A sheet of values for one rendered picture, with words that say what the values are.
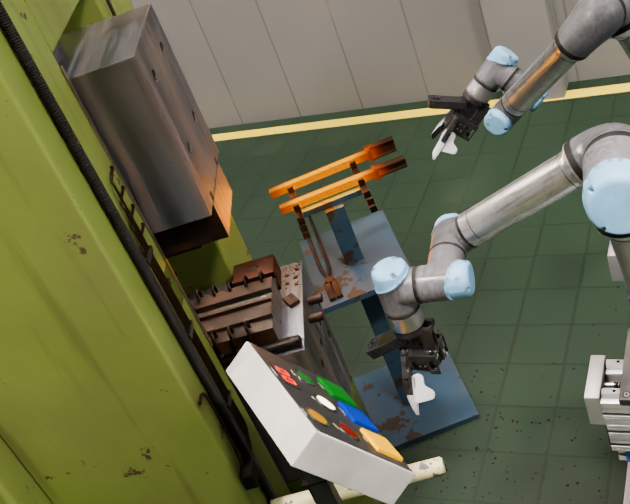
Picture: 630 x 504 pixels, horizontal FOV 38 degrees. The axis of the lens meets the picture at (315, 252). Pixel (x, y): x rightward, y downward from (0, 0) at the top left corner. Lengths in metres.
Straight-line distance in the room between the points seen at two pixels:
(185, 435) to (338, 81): 3.44
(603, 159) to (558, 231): 2.30
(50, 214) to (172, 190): 0.35
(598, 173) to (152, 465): 1.19
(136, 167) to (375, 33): 3.18
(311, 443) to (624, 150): 0.75
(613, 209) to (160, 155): 0.93
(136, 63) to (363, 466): 0.90
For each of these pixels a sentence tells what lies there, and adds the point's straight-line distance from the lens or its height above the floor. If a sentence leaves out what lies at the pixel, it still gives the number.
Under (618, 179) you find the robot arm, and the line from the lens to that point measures 1.60.
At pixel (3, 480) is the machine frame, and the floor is 1.09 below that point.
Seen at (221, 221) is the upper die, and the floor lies 1.32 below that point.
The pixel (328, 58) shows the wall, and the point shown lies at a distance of 5.22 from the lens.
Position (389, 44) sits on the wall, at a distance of 5.06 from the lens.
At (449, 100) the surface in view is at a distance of 2.66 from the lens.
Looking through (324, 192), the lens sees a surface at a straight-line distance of 2.80.
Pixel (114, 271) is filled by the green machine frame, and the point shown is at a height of 1.47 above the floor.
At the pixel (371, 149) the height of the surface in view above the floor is 0.95.
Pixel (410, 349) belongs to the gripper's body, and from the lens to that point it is 1.95.
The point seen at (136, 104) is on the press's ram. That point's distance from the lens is 1.94.
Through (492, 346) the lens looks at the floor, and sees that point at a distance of 3.49.
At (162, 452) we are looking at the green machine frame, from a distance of 2.16.
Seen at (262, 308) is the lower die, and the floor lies 0.99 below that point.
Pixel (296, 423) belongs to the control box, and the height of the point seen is 1.19.
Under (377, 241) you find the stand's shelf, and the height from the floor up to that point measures 0.68.
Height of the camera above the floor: 2.36
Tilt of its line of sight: 33 degrees down
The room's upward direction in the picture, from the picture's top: 23 degrees counter-clockwise
